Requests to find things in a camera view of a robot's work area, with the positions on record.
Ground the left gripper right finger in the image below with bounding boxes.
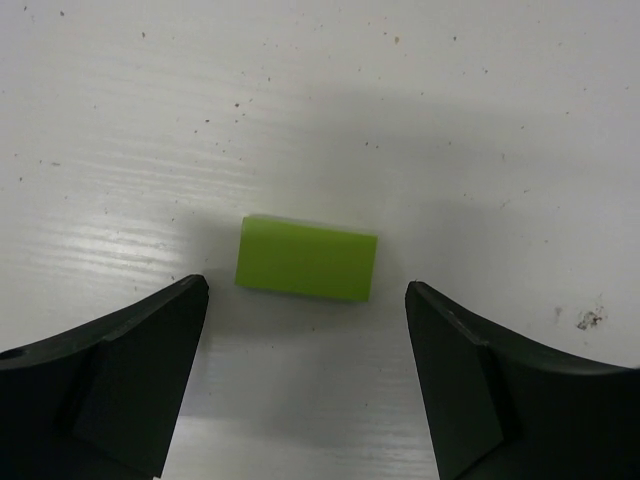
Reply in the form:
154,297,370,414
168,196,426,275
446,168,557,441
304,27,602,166
405,281,639,479

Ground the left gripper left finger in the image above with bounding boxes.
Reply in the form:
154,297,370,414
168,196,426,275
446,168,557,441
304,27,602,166
1,275,209,479

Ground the light green rectangular block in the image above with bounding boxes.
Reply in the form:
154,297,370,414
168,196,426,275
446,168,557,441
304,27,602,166
235,215,378,302

